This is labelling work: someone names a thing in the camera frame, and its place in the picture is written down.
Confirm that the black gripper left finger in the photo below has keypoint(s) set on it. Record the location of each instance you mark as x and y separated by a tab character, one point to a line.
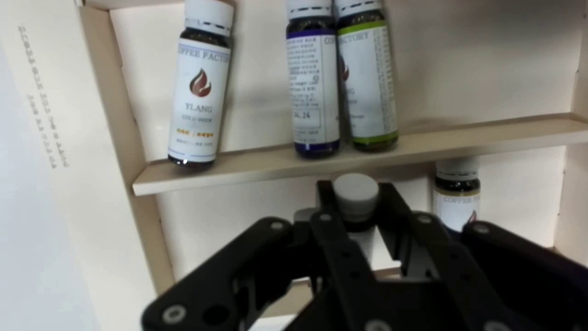
256	268

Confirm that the white bottle beside held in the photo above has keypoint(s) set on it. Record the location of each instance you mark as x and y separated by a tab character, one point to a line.
456	191

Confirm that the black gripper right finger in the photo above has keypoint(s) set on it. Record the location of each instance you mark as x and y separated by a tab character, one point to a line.
489	275

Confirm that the white bottle green base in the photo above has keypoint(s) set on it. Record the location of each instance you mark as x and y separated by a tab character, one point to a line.
368	73

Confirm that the white bottle grey cap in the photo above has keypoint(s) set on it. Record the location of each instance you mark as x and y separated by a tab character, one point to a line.
357	196

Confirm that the white bottle black band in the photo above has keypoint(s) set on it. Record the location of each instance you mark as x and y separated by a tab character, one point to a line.
203	66

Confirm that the white bottle blue base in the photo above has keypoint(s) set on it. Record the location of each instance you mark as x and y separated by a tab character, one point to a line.
311	57

